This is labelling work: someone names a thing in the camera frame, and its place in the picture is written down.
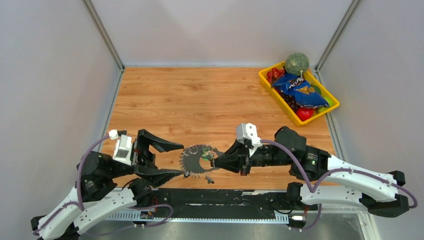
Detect dark grapes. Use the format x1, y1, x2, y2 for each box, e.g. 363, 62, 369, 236
279, 92, 300, 113

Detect yellow plastic tray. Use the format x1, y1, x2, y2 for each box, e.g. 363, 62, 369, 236
258, 61, 341, 128

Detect white slotted cable duct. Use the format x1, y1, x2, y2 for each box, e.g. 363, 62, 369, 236
104, 210, 290, 224

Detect green fruit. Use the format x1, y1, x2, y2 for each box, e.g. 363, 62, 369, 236
317, 96, 335, 114

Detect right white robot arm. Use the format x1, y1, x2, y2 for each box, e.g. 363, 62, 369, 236
211, 123, 412, 218

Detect green melon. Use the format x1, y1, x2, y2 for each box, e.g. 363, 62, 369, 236
285, 52, 310, 76

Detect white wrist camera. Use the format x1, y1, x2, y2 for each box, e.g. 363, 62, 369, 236
112, 134, 133, 166
235, 123, 263, 158

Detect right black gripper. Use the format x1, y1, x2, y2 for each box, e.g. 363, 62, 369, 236
210, 138, 292, 177

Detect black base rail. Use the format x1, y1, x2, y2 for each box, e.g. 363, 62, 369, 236
138, 188, 307, 221

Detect red apple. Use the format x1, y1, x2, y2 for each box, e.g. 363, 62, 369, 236
296, 107, 315, 122

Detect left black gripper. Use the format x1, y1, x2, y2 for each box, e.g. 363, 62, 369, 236
107, 127, 185, 186

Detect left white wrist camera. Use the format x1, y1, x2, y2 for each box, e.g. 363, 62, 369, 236
112, 134, 133, 166

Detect strawberries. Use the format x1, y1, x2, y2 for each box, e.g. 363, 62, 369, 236
266, 67, 286, 80

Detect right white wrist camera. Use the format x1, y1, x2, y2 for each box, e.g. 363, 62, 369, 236
235, 123, 263, 158

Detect green key tag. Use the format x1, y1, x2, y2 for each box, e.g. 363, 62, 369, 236
201, 152, 214, 161

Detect blue snack bag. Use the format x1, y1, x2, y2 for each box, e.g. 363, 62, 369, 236
271, 73, 329, 109

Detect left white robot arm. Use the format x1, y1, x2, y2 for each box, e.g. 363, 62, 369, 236
31, 129, 184, 240

